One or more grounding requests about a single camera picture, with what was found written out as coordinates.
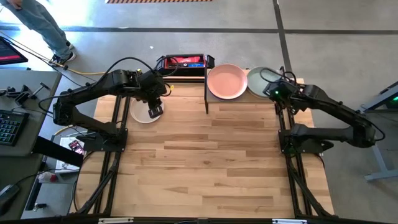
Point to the white paper sheet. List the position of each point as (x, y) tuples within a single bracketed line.
[(70, 166)]

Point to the white plate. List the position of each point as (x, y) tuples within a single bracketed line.
[(140, 112)]

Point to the black aluminium table frame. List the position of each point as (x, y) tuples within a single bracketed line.
[(168, 220)]

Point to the white bottle with red cap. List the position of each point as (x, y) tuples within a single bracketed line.
[(46, 177)]

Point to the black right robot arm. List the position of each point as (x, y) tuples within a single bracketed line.
[(335, 109)]

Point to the black desk monitor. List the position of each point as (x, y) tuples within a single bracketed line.
[(9, 53)]

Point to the grey desk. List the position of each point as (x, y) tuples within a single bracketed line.
[(37, 102)]

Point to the person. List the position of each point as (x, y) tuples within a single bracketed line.
[(43, 28)]

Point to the black device with green light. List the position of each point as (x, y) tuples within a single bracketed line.
[(391, 96)]

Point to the white label strip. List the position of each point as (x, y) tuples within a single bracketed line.
[(289, 221), (115, 220)]

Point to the black flat panel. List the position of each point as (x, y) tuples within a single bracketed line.
[(56, 151)]

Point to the terracotta orange plate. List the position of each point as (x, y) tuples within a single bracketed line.
[(227, 81)]

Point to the black computer mouse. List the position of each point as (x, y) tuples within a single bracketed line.
[(7, 193)]

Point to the sage green plate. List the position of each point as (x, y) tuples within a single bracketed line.
[(256, 84)]

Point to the smartphone with pink screen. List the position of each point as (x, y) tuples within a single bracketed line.
[(76, 146)]

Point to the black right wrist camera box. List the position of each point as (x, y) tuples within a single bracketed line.
[(287, 84)]

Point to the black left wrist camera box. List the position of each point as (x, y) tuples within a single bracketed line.
[(154, 82)]

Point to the black backlit keyboard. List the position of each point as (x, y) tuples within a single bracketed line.
[(11, 127)]

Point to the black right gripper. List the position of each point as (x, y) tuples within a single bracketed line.
[(286, 96)]

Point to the black clamp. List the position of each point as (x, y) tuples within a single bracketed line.
[(21, 96)]

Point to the black dish rack frame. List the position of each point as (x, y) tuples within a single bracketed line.
[(236, 101)]

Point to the grey metal cart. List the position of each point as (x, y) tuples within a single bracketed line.
[(381, 161)]

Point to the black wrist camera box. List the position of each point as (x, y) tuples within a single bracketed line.
[(154, 82), (287, 84)]

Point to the red and black power station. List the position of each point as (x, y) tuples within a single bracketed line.
[(186, 63)]

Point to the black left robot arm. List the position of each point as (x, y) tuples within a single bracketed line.
[(93, 88)]

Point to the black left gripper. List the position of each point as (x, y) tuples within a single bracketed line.
[(154, 99)]

